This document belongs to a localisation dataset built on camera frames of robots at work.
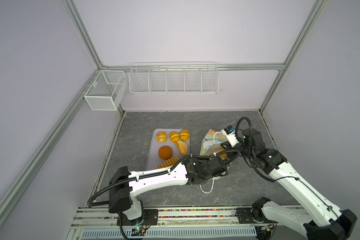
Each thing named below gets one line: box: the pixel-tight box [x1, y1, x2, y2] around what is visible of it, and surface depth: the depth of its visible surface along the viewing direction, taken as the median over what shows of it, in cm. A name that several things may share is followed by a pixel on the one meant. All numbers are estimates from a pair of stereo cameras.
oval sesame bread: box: [176, 140, 188, 156], surface depth 96 cm
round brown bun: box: [158, 145, 173, 160], surface depth 96 cm
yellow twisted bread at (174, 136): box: [169, 131, 180, 143], surface depth 104 cm
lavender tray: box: [145, 128, 186, 171], surface depth 100 cm
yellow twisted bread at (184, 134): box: [179, 129, 190, 141], surface depth 104 cm
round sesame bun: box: [156, 131, 168, 144], surface depth 103 cm
